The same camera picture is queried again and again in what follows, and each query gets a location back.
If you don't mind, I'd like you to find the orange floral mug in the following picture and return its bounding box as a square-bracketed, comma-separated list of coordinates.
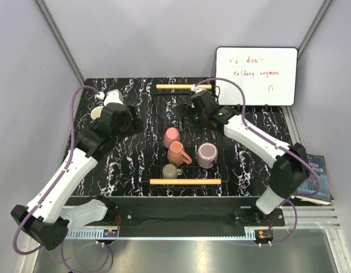
[167, 141, 192, 166]

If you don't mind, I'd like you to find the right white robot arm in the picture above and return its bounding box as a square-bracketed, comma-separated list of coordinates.
[187, 88, 321, 226]

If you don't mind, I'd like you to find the black wire dish rack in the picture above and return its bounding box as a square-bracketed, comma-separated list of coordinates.
[143, 88, 229, 188]

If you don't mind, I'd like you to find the pink cup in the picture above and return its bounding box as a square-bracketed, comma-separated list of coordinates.
[163, 127, 180, 148]

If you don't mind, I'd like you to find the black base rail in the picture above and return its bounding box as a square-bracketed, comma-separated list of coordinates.
[84, 195, 287, 238]

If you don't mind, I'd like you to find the blue faceted cup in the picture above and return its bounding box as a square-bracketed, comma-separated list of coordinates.
[90, 106, 104, 120]

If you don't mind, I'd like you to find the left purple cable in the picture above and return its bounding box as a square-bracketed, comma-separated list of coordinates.
[13, 85, 115, 273]

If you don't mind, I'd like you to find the grey small mug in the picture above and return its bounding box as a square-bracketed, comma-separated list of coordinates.
[162, 164, 183, 179]

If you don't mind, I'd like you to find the purple cable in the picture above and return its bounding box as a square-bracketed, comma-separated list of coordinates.
[13, 85, 115, 273]
[192, 77, 321, 248]

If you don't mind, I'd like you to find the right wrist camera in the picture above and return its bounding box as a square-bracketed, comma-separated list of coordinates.
[190, 85, 212, 94]

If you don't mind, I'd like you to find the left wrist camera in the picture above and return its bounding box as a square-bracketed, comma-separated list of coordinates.
[96, 89, 123, 106]

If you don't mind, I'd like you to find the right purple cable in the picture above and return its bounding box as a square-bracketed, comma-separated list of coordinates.
[192, 77, 321, 248]

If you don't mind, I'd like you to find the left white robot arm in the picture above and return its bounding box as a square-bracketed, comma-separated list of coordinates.
[11, 103, 143, 250]

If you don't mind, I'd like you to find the white whiteboard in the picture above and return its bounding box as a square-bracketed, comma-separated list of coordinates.
[216, 47, 298, 106]

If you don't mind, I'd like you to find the grey cable duct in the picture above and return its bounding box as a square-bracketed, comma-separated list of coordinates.
[66, 229, 119, 240]

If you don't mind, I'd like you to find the blue book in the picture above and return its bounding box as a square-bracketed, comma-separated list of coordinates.
[295, 154, 332, 205]

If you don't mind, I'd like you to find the purple mug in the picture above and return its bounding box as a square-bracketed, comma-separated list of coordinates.
[196, 143, 218, 169]

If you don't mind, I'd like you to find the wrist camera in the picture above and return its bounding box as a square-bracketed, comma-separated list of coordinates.
[190, 85, 212, 94]
[96, 89, 123, 106]

